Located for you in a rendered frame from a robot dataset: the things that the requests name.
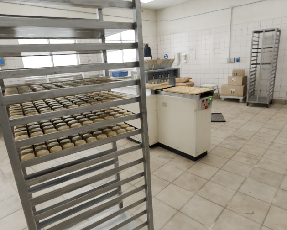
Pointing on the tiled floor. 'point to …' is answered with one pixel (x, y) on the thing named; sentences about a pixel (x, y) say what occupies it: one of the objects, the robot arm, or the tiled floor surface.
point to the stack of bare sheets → (217, 117)
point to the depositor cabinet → (153, 141)
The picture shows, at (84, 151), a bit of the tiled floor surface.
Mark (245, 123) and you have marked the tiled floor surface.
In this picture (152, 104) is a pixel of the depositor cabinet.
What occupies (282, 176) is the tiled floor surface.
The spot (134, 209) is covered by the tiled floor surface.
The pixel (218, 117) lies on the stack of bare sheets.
